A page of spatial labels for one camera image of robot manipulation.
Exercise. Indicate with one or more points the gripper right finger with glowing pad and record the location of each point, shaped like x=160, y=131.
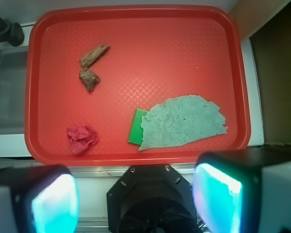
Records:
x=244, y=191

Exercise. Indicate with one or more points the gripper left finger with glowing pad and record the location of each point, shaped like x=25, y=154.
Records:
x=38, y=199

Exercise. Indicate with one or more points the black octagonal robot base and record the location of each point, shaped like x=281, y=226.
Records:
x=151, y=199

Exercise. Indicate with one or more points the crumpled red paper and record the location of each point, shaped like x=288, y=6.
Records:
x=80, y=138

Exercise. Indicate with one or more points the teal cloth rag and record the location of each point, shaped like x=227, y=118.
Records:
x=179, y=121

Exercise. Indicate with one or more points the green flat card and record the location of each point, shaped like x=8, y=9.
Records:
x=136, y=131

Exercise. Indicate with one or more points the brown wood bark piece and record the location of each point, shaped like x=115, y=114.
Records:
x=86, y=74

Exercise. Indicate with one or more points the red plastic tray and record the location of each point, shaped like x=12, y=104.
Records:
x=157, y=52

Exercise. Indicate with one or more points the stainless steel sink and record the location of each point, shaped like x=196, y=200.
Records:
x=13, y=70

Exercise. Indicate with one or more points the black faucet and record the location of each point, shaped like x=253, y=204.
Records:
x=11, y=33

